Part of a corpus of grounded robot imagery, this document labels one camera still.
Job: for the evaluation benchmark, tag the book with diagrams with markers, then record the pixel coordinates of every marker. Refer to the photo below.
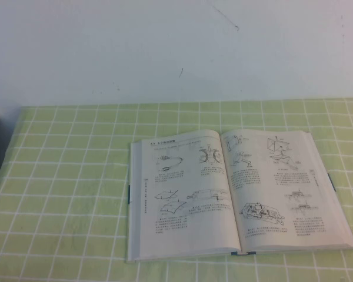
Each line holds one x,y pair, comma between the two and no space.
194,188

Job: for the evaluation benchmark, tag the green checked tablecloth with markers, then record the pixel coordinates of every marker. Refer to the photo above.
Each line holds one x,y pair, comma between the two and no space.
61,191

